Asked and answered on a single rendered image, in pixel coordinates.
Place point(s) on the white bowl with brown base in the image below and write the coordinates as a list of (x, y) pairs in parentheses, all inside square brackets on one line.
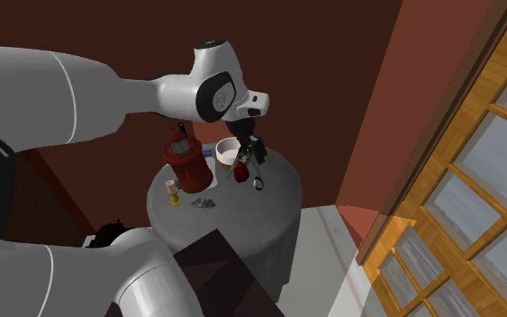
[(226, 151)]

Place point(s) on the wooden framed window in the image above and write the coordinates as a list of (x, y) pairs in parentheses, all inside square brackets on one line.
[(477, 184)]

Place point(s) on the dark maroon robot stand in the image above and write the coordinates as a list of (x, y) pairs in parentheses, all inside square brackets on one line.
[(218, 272)]

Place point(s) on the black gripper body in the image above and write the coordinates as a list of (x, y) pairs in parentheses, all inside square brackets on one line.
[(240, 130)]

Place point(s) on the small grey crumpled object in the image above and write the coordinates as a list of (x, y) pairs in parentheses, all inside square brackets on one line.
[(203, 203)]

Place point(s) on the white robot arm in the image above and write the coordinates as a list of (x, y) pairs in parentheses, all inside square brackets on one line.
[(38, 96)]

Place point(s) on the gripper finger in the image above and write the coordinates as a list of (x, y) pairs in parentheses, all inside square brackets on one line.
[(255, 165), (234, 165)]

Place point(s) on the red lantern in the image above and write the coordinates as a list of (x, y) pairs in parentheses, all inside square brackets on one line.
[(188, 167)]

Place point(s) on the yellow candle holder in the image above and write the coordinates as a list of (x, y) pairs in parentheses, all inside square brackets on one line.
[(173, 193)]

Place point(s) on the red apple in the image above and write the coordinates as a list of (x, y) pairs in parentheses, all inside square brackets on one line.
[(241, 172)]

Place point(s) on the small blue object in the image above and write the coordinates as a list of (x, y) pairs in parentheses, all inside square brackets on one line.
[(207, 153)]

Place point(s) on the round grey table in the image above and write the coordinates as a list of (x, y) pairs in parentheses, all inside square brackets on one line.
[(253, 219)]

